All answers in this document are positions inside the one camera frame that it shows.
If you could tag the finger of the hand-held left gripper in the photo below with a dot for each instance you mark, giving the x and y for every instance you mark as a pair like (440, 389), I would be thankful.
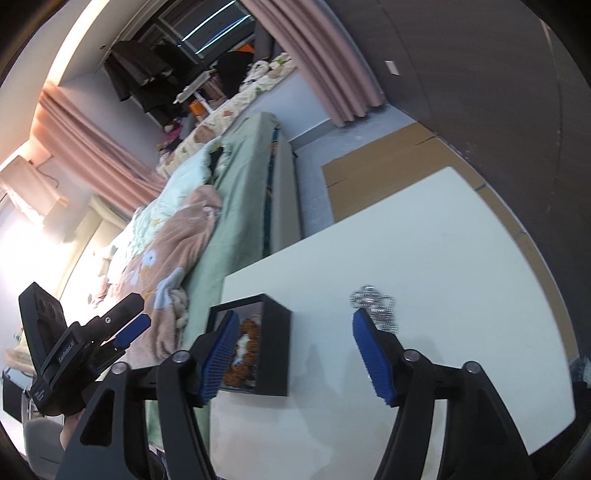
(122, 307)
(134, 325)

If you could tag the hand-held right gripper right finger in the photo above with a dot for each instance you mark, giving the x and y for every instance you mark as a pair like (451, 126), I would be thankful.
(374, 360)

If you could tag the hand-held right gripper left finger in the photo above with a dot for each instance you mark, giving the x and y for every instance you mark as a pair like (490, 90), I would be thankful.
(221, 360)

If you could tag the black jewelry box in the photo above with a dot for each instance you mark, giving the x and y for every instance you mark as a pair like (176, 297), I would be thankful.
(277, 350)

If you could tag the person's left hand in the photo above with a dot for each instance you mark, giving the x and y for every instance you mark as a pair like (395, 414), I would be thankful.
(69, 429)

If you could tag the pink flowered blanket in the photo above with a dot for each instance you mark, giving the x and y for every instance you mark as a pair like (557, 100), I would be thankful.
(175, 240)

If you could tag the beige headboard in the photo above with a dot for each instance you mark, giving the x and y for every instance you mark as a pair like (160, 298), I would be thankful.
(92, 221)

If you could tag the white side table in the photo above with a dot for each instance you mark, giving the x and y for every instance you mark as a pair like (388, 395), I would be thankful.
(415, 230)

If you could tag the pale green quilt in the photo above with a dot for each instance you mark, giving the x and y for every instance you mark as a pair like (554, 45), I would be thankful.
(189, 170)

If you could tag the white air conditioner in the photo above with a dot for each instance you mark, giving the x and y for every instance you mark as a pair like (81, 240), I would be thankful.
(27, 184)

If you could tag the pink curtain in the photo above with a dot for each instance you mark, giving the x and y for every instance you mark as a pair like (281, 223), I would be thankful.
(92, 152)
(323, 55)

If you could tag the bed with green sheet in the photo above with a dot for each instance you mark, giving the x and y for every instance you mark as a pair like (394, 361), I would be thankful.
(240, 194)

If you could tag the plush toy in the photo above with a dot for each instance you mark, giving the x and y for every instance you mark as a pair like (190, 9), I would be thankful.
(173, 134)

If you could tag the brown cardboard sheet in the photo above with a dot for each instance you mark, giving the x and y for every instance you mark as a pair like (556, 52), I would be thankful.
(378, 157)

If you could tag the orange box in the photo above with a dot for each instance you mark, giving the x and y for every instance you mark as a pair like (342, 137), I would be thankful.
(197, 108)

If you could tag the printed window seat cushion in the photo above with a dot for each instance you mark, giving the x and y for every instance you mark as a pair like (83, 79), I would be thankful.
(221, 115)

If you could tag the hanging dark clothes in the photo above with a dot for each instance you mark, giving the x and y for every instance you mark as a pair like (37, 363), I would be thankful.
(134, 69)

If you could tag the black bag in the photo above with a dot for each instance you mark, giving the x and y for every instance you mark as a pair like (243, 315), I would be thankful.
(233, 74)

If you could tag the black spotted white cushion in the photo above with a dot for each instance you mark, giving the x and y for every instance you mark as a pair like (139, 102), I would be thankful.
(258, 68)

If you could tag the white wall outlet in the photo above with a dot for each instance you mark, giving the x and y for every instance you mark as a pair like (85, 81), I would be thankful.
(392, 67)

